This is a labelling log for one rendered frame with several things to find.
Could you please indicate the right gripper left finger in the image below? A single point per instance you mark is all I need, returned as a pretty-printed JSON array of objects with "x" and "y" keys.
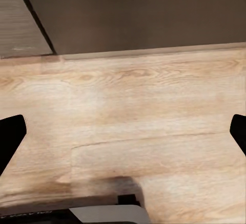
[{"x": 12, "y": 131}]

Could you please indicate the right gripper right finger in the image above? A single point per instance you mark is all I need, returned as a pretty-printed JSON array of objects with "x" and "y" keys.
[{"x": 238, "y": 130}]

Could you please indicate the dishwasher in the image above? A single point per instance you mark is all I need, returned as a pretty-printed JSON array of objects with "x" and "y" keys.
[{"x": 21, "y": 31}]

